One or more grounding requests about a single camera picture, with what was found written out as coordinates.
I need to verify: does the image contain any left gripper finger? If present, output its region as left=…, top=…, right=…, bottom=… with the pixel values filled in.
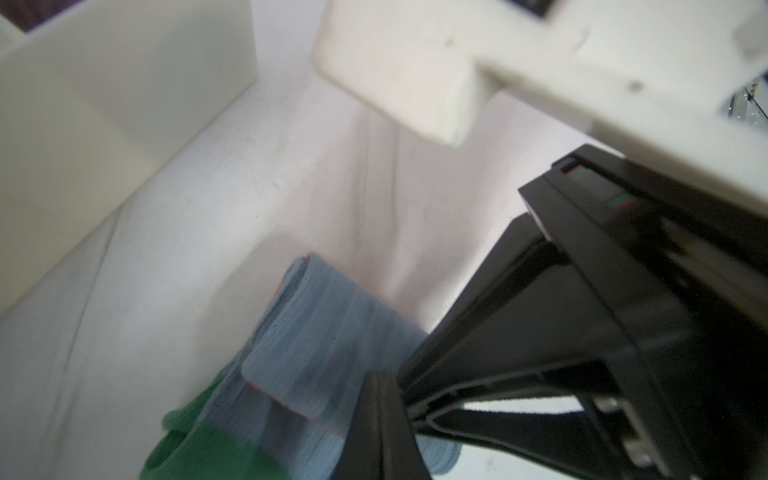
left=332, top=372, right=431, bottom=480

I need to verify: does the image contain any blue orange green sock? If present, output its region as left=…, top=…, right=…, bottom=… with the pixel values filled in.
left=140, top=253, right=426, bottom=479

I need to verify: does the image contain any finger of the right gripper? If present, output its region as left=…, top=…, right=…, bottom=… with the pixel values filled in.
left=413, top=392, right=660, bottom=479

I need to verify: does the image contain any cream divided organizer tray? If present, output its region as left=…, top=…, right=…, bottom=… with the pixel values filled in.
left=1, top=1, right=257, bottom=308

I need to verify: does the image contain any rolled purple sock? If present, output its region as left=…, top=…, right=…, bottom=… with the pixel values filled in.
left=0, top=0, right=79, bottom=32

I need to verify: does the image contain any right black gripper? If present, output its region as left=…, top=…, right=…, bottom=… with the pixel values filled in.
left=398, top=145, right=767, bottom=479

